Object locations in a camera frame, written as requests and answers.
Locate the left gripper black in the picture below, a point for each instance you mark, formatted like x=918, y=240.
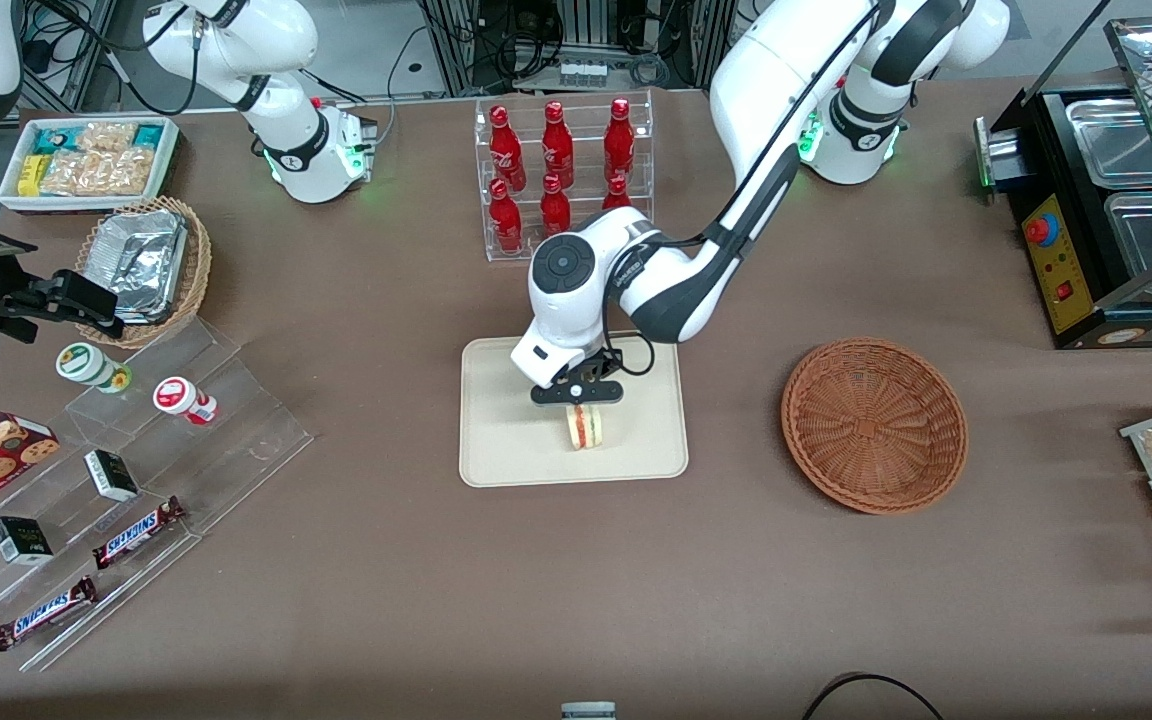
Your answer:
x=603, y=366

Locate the triangle sandwich with red filling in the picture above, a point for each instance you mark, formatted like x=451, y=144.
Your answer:
x=584, y=428

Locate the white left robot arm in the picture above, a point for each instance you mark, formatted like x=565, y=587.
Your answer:
x=766, y=80

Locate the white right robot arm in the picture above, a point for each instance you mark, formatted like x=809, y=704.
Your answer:
x=286, y=40

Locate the cream plastic tray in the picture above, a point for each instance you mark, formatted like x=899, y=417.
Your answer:
x=506, y=430

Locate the light tan wicker basket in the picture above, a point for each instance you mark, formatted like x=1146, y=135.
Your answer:
x=194, y=260

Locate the brown wicker basket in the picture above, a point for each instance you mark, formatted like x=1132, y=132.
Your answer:
x=876, y=425

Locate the green lid yogurt cup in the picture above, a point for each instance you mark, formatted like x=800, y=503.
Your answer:
x=86, y=363

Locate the silver foil packets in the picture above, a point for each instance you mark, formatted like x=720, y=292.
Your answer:
x=141, y=260

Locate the white rectangular bin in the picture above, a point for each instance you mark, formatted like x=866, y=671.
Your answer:
x=86, y=204

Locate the yellow snack packet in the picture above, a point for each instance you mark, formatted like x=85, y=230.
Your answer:
x=31, y=175

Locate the large clear cracker bag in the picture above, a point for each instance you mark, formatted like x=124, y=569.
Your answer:
x=96, y=172

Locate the red lid yogurt cup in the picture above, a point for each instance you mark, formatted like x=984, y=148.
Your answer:
x=178, y=396

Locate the small black box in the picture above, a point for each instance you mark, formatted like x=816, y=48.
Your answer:
x=111, y=475
x=21, y=541

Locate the teal snack packet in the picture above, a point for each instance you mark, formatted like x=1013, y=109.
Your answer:
x=148, y=135
x=56, y=138

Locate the small clear cracker bag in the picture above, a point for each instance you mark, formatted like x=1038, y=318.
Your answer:
x=106, y=135

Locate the red cola bottle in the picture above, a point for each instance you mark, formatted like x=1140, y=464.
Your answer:
x=506, y=150
x=506, y=222
x=556, y=205
x=557, y=148
x=617, y=195
x=619, y=145

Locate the clear acrylic step stand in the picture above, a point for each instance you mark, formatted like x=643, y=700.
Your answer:
x=236, y=440
x=66, y=545

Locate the Snickers chocolate bar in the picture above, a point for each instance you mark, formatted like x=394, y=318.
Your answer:
x=44, y=614
x=136, y=533

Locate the clear acrylic bottle rack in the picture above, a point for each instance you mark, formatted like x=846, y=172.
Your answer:
x=586, y=130

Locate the white power strip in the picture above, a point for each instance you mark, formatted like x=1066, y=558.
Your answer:
x=583, y=72

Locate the grey plastic box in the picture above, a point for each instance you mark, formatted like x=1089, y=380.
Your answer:
x=588, y=711

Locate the black food warmer appliance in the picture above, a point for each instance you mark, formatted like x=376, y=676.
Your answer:
x=1056, y=265

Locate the aluminium profile frame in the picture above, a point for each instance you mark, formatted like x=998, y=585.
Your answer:
x=451, y=45

